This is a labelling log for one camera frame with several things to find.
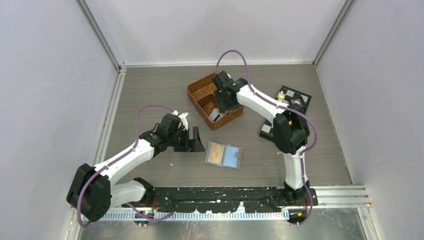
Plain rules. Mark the gold credit card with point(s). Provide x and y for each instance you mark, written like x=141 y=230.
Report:
x=216 y=153

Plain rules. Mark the taupe leather card holder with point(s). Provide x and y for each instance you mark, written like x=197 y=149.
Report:
x=232 y=156

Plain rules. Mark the striped grey card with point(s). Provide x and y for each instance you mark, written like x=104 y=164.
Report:
x=215 y=115

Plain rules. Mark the black square framed object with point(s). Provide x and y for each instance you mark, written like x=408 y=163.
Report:
x=299 y=101

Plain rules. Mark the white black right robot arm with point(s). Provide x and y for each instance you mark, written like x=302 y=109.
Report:
x=290 y=128

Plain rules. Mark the cream chess piece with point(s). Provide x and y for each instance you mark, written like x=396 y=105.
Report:
x=280 y=96

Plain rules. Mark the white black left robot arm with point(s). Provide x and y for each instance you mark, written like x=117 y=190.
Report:
x=95 y=189

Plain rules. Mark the woven brown compartment basket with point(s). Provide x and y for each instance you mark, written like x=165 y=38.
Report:
x=201 y=94

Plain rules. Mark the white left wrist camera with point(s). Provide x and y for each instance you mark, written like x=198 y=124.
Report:
x=184 y=119

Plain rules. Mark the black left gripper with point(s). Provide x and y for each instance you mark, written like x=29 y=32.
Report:
x=192 y=145

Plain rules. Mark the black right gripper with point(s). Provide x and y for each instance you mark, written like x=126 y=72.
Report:
x=222 y=106

